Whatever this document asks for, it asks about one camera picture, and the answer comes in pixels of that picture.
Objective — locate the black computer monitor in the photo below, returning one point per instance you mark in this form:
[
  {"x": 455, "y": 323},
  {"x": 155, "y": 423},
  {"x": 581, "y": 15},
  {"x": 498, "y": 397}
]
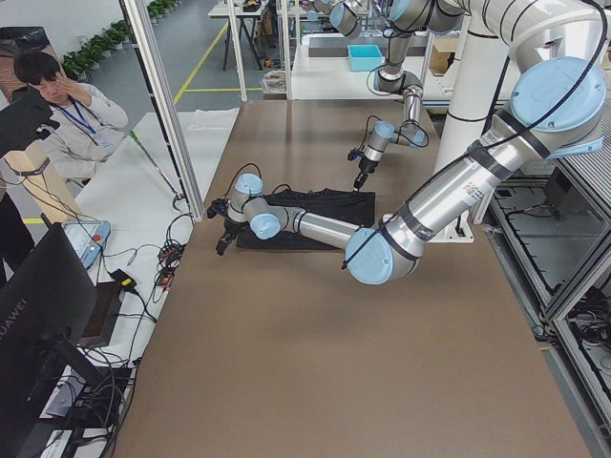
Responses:
[{"x": 45, "y": 308}]

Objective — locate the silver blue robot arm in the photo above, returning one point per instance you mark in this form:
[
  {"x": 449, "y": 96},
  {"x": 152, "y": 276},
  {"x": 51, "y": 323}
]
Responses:
[
  {"x": 553, "y": 111},
  {"x": 406, "y": 71}
]

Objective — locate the potted green plants row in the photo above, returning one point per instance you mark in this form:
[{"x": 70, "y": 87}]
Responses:
[{"x": 79, "y": 64}]

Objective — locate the seated person in background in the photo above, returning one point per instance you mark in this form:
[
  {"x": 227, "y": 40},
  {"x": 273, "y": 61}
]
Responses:
[{"x": 89, "y": 125}]

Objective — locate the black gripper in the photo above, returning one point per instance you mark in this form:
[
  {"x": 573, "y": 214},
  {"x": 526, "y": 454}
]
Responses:
[
  {"x": 229, "y": 227},
  {"x": 366, "y": 166}
]

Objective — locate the blue plastic bin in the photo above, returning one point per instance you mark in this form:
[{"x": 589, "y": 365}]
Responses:
[{"x": 364, "y": 57}]

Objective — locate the metal reacher grabber tool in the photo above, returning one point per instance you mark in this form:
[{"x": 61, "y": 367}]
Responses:
[{"x": 177, "y": 196}]

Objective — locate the white central mounting column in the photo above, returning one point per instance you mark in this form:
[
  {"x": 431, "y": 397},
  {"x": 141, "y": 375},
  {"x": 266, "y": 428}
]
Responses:
[{"x": 458, "y": 119}]

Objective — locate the red black power strip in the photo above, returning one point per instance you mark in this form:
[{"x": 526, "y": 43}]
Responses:
[{"x": 169, "y": 257}]

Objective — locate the blue teach pendant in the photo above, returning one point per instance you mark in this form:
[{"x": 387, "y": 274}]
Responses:
[{"x": 87, "y": 238}]

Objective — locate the aluminium frame post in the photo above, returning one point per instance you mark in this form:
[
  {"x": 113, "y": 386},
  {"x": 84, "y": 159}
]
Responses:
[{"x": 145, "y": 44}]

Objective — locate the black printed t-shirt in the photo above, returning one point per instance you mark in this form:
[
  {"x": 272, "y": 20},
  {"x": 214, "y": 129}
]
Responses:
[{"x": 354, "y": 207}]

